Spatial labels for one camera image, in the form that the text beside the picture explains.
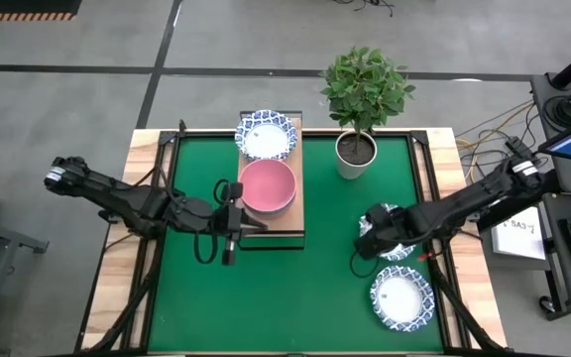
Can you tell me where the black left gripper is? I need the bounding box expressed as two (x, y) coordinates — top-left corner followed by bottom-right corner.
(178, 181), (269, 240)

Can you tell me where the black metal table frame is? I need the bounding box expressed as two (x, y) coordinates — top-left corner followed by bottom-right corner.
(74, 118), (510, 357)

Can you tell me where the white labelled paper sheet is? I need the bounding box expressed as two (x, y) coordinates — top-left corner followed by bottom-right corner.
(491, 217), (547, 262)

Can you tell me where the black mat striped orange edge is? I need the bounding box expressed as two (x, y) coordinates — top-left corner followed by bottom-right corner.
(0, 0), (83, 23)

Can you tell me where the black floor cable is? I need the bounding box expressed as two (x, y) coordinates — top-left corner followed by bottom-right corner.
(332, 0), (396, 19)

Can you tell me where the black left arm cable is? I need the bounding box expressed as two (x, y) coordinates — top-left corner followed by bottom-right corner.
(136, 166), (233, 266)

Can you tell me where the yellow floor cable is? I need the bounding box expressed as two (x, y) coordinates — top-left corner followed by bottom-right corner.
(456, 100), (535, 184)

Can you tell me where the black power adapter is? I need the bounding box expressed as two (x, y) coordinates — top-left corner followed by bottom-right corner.
(506, 136), (530, 157)

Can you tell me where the potted green plant white pot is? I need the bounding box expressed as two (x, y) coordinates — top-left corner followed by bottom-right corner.
(319, 46), (417, 180)

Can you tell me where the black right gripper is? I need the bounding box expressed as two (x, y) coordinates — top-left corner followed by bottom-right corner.
(354, 210), (413, 261)

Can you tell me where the blue patterned paper plate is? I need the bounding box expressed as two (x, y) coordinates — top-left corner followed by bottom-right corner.
(234, 109), (299, 163)
(369, 265), (436, 332)
(358, 202), (417, 263)

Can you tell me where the pink plastic bowl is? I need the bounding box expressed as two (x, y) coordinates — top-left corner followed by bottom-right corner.
(238, 158), (298, 215)

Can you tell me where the wooden shelf black metal frame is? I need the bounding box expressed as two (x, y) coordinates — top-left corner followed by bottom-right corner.
(233, 111), (306, 251)

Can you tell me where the coiled black cable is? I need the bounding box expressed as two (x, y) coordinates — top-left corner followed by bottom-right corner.
(544, 93), (571, 132)

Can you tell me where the green table mat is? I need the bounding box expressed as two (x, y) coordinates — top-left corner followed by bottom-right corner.
(147, 134), (444, 353)

